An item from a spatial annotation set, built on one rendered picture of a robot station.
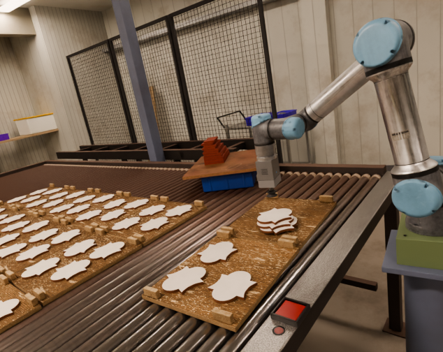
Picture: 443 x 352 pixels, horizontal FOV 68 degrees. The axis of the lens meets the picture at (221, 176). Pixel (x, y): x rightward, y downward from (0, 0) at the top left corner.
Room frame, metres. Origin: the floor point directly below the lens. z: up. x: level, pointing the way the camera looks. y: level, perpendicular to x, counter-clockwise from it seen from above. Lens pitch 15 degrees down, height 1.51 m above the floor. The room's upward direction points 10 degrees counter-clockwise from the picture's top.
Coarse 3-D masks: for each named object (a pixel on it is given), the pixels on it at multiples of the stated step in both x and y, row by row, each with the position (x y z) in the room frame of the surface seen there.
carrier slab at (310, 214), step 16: (256, 208) 1.42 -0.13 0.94; (272, 208) 1.39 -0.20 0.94; (288, 208) 1.36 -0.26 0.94; (304, 208) 1.33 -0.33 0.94; (320, 208) 1.30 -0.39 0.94; (240, 224) 1.28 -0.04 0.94; (256, 224) 1.25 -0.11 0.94; (304, 224) 1.17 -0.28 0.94; (320, 224) 1.17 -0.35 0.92; (256, 240) 1.12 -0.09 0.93; (272, 240) 1.09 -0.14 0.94; (304, 240) 1.05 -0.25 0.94
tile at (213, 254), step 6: (210, 246) 1.12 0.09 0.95; (216, 246) 1.11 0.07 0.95; (222, 246) 1.10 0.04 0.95; (228, 246) 1.09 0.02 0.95; (204, 252) 1.08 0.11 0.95; (210, 252) 1.07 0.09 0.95; (216, 252) 1.06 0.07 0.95; (222, 252) 1.05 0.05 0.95; (228, 252) 1.04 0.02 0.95; (234, 252) 1.05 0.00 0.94; (204, 258) 1.03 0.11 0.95; (210, 258) 1.02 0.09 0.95; (216, 258) 1.02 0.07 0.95; (222, 258) 1.01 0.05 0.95; (204, 264) 1.01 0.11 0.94; (210, 264) 1.00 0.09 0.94
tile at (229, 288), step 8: (240, 272) 0.90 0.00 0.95; (224, 280) 0.88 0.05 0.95; (232, 280) 0.87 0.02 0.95; (240, 280) 0.86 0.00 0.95; (248, 280) 0.86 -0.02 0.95; (208, 288) 0.86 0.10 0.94; (216, 288) 0.84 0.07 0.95; (224, 288) 0.84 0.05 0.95; (232, 288) 0.83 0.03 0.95; (240, 288) 0.82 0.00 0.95; (248, 288) 0.82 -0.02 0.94; (216, 296) 0.81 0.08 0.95; (224, 296) 0.80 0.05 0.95; (232, 296) 0.79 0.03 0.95; (240, 296) 0.79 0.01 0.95
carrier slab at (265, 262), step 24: (216, 240) 1.17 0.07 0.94; (240, 240) 1.14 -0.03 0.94; (192, 264) 1.03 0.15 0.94; (216, 264) 1.00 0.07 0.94; (240, 264) 0.97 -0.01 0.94; (264, 264) 0.95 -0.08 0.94; (288, 264) 0.94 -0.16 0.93; (192, 288) 0.88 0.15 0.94; (264, 288) 0.82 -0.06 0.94; (192, 312) 0.77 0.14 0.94; (240, 312) 0.74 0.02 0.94
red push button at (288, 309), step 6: (282, 306) 0.74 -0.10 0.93; (288, 306) 0.74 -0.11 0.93; (294, 306) 0.73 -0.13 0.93; (300, 306) 0.73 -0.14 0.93; (276, 312) 0.72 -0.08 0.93; (282, 312) 0.72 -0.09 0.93; (288, 312) 0.71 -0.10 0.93; (294, 312) 0.71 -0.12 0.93; (300, 312) 0.71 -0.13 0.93; (294, 318) 0.69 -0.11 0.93
